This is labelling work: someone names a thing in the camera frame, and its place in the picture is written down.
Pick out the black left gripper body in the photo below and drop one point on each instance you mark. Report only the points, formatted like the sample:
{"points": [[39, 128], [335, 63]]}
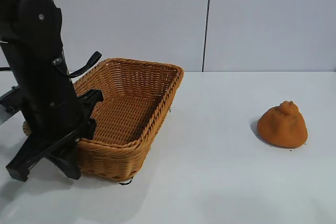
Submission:
{"points": [[44, 90]]}

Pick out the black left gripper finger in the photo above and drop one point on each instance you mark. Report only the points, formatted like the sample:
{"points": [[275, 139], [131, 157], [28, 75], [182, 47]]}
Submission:
{"points": [[89, 127], [68, 163]]}

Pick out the brown woven wicker basket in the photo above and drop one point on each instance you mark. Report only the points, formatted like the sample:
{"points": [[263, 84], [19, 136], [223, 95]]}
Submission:
{"points": [[126, 108]]}

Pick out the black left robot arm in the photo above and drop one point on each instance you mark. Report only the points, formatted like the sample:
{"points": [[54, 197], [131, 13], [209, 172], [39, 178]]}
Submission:
{"points": [[29, 11]]}

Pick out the short black thread piece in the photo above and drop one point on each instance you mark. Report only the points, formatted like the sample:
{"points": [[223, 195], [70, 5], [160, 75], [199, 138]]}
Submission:
{"points": [[126, 182]]}

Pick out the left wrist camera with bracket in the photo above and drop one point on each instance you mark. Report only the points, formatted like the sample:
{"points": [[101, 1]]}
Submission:
{"points": [[10, 99]]}

